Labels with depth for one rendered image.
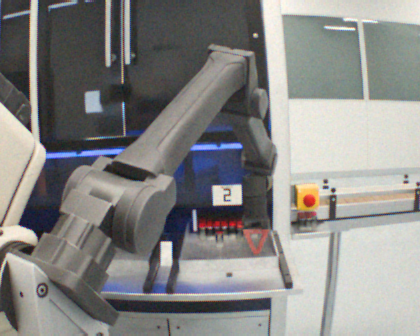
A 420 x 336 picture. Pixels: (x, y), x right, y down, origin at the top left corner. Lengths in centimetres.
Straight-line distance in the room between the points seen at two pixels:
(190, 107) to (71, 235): 26
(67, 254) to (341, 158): 593
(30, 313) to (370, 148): 611
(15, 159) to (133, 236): 18
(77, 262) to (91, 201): 8
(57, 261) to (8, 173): 15
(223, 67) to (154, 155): 23
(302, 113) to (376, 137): 114
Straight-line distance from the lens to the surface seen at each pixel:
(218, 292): 112
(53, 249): 45
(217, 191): 144
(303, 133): 613
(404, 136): 657
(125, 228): 48
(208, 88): 67
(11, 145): 56
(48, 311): 44
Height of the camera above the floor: 138
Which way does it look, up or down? 11 degrees down
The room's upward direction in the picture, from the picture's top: 3 degrees counter-clockwise
